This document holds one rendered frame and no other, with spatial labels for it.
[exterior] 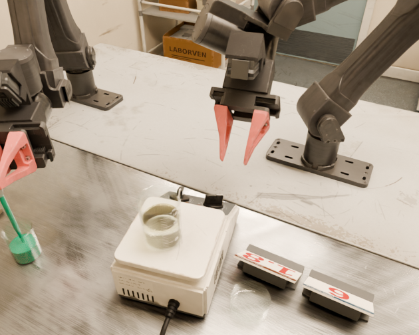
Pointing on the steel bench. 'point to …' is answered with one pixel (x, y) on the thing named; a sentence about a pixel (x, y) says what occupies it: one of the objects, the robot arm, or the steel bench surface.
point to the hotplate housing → (194, 294)
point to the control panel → (205, 206)
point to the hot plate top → (191, 268)
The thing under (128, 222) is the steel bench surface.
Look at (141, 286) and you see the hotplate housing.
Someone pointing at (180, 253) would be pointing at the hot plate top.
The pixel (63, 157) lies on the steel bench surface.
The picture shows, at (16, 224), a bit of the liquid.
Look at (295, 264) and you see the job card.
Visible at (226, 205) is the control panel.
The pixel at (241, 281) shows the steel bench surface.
